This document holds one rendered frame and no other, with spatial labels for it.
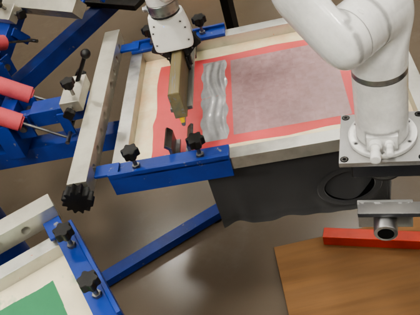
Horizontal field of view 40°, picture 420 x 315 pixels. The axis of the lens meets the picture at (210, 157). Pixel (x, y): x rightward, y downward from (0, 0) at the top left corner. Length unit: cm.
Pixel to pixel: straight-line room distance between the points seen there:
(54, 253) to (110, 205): 150
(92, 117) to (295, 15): 79
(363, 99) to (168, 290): 156
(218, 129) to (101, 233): 136
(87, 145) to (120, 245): 123
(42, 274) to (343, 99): 85
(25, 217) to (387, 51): 86
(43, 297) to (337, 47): 82
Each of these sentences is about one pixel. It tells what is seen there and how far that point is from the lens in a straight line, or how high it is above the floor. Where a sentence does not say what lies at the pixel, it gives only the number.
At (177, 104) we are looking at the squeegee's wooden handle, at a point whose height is 111.
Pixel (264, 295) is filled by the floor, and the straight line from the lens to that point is 231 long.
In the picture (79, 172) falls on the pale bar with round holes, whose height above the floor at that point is 104.
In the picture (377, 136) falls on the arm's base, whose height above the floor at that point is 118.
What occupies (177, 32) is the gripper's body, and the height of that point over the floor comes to 120.
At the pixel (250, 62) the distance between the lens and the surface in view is 173.
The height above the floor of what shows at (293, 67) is 96.
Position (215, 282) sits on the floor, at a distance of 239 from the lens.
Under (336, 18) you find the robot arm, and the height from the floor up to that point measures 145.
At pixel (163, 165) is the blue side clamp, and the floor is 101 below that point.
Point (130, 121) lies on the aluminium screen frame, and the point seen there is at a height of 99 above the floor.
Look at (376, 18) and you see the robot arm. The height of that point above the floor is 143.
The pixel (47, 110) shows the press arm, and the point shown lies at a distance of 168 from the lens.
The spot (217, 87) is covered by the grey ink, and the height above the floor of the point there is 96.
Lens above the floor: 191
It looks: 42 degrees down
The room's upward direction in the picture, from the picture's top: 18 degrees counter-clockwise
